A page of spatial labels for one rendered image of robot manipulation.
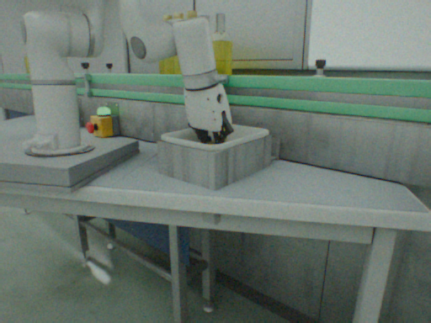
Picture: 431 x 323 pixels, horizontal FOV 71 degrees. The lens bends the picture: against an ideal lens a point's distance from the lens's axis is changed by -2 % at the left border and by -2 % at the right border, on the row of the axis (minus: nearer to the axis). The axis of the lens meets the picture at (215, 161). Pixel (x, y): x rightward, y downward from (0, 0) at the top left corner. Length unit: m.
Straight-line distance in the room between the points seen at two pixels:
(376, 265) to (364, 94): 0.36
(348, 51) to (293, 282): 0.82
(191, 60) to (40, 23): 0.33
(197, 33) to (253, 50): 0.46
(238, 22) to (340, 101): 0.50
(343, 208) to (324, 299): 0.68
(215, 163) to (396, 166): 0.39
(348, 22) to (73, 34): 0.68
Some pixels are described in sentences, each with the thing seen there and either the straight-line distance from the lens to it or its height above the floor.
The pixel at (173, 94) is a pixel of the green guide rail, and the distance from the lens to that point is 0.94.
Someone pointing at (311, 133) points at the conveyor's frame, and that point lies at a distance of 0.78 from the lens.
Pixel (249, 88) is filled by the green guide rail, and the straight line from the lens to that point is 0.88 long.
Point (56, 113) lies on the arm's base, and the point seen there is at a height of 0.89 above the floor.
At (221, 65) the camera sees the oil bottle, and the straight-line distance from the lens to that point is 0.96.
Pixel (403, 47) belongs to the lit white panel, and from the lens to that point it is 0.91.
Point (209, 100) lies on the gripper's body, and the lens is 0.65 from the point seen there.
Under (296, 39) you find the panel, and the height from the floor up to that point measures 1.07.
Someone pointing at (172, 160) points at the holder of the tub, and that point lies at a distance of 0.68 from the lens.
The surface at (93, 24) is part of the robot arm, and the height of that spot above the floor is 1.08.
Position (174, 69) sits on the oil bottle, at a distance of 1.08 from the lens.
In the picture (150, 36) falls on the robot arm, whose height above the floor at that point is 1.05.
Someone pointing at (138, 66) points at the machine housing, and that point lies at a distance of 1.55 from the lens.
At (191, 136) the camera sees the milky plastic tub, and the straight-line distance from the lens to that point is 0.77.
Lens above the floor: 0.99
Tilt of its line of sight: 17 degrees down
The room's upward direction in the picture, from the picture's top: straight up
